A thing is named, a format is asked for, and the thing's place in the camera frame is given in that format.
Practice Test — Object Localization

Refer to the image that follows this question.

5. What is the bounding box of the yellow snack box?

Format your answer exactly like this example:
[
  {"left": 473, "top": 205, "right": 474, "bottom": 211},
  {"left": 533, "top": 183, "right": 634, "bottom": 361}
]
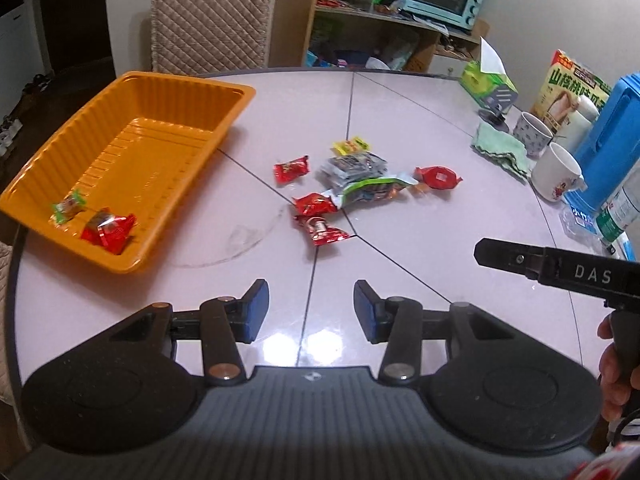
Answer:
[{"left": 530, "top": 50, "right": 613, "bottom": 136}]

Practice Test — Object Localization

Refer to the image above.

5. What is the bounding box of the patterned grey mug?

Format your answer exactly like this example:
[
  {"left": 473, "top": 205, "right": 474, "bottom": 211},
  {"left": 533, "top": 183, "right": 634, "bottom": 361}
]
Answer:
[{"left": 512, "top": 111, "right": 554, "bottom": 157}]

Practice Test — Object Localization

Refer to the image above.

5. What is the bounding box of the green tissue box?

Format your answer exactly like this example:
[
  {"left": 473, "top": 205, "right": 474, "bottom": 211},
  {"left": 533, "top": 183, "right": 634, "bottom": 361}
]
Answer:
[{"left": 459, "top": 37, "right": 519, "bottom": 114}]

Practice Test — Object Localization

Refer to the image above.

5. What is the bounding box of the small black round object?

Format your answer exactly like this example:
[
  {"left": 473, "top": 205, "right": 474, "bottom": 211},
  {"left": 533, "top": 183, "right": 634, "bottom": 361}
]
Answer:
[{"left": 477, "top": 109, "right": 508, "bottom": 132}]

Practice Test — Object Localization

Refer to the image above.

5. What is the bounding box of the green snack packet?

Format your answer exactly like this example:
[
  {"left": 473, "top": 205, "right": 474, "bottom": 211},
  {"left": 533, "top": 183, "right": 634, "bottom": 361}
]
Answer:
[{"left": 327, "top": 172, "right": 420, "bottom": 209}]

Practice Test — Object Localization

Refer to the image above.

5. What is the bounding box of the red candy with figure print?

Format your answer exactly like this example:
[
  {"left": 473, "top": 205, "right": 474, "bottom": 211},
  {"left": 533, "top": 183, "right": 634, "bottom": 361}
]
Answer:
[{"left": 295, "top": 215, "right": 351, "bottom": 247}]

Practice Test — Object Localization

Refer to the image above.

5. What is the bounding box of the orange plastic tray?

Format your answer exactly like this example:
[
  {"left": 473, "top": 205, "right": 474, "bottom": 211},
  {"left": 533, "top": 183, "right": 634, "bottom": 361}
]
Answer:
[{"left": 0, "top": 71, "right": 257, "bottom": 275}]

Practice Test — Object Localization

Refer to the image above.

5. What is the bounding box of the grey snack packet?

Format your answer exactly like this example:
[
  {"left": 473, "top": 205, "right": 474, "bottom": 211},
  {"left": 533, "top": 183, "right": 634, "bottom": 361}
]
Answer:
[{"left": 320, "top": 151, "right": 390, "bottom": 191}]

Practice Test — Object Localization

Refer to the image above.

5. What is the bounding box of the wide red wrapped candy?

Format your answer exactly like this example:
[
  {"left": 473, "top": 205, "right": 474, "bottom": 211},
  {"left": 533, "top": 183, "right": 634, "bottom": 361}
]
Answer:
[{"left": 414, "top": 165, "right": 463, "bottom": 192}]

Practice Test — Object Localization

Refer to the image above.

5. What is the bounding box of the yellow snack packet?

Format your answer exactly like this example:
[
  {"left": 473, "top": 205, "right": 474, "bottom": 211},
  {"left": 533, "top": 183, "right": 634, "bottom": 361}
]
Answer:
[{"left": 333, "top": 136, "right": 372, "bottom": 157}]

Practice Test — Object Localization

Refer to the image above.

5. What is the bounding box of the green label plastic bottle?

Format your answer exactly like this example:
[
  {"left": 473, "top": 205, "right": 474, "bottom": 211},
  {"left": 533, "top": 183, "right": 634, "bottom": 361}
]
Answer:
[{"left": 595, "top": 165, "right": 640, "bottom": 257}]

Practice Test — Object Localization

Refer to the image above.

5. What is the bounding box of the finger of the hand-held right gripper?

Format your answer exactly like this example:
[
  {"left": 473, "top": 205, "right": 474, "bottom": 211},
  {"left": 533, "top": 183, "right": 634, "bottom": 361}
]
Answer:
[{"left": 474, "top": 237, "right": 547, "bottom": 279}]

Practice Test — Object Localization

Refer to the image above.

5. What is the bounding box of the blue label plastic bottle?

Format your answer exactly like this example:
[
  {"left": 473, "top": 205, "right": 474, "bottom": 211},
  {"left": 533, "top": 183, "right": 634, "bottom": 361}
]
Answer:
[{"left": 559, "top": 200, "right": 601, "bottom": 241}]

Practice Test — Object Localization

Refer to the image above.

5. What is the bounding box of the person's right hand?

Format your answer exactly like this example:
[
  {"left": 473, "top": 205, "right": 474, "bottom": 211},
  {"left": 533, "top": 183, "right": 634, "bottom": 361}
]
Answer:
[{"left": 597, "top": 312, "right": 640, "bottom": 426}]

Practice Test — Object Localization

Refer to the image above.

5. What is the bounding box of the small red candy packet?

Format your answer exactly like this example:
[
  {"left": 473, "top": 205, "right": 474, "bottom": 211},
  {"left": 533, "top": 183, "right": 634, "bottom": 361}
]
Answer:
[{"left": 273, "top": 156, "right": 311, "bottom": 186}]

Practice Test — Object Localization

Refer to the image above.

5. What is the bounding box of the small white drawer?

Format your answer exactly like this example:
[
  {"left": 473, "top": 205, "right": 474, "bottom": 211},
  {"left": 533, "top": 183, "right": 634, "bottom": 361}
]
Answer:
[{"left": 432, "top": 52, "right": 473, "bottom": 78}]

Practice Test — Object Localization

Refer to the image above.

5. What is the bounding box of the green cloth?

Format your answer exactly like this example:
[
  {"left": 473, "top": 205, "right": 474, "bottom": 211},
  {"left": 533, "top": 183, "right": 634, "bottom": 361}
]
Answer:
[{"left": 471, "top": 122, "right": 532, "bottom": 181}]

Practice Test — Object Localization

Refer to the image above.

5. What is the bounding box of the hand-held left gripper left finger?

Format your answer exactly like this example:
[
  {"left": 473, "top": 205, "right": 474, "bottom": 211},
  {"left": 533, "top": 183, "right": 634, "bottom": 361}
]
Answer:
[{"left": 107, "top": 279, "right": 271, "bottom": 387}]

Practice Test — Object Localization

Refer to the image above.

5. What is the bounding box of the white cabinet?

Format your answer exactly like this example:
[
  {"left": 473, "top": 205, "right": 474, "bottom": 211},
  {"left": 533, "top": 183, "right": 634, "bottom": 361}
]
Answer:
[{"left": 0, "top": 2, "right": 51, "bottom": 111}]

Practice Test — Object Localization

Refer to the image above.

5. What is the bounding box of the red foil candy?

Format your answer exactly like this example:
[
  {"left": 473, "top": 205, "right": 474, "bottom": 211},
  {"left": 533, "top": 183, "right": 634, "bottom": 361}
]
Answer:
[{"left": 80, "top": 207, "right": 137, "bottom": 256}]

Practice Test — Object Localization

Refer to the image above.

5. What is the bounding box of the white mug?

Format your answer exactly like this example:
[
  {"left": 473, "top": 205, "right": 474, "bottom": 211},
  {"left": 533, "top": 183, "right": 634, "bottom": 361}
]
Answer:
[{"left": 531, "top": 142, "right": 586, "bottom": 202}]

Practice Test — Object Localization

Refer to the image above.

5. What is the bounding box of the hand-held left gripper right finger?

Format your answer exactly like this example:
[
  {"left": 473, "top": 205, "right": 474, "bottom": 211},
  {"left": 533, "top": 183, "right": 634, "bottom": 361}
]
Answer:
[{"left": 353, "top": 279, "right": 518, "bottom": 384}]

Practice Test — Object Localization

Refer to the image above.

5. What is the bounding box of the green wrapped candy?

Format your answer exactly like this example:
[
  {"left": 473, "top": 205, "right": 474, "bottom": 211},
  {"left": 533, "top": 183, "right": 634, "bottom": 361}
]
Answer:
[{"left": 49, "top": 189, "right": 88, "bottom": 225}]

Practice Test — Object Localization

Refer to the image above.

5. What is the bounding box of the wooden shelf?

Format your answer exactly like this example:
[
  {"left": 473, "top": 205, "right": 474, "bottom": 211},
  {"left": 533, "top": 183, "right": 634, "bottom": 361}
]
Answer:
[{"left": 270, "top": 0, "right": 490, "bottom": 75}]

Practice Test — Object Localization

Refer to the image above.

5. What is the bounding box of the dark door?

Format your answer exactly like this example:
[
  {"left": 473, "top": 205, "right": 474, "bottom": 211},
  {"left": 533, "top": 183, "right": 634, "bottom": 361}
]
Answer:
[{"left": 40, "top": 0, "right": 112, "bottom": 72}]

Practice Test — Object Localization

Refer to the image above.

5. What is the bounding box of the row of shoes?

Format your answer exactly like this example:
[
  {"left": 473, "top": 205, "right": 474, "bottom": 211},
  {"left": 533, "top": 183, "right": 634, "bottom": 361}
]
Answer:
[{"left": 0, "top": 74, "right": 53, "bottom": 153}]

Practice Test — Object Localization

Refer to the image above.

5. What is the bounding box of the blue kettle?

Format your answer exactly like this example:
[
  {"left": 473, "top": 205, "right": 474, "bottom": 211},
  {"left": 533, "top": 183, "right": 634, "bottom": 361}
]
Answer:
[{"left": 572, "top": 72, "right": 640, "bottom": 211}]

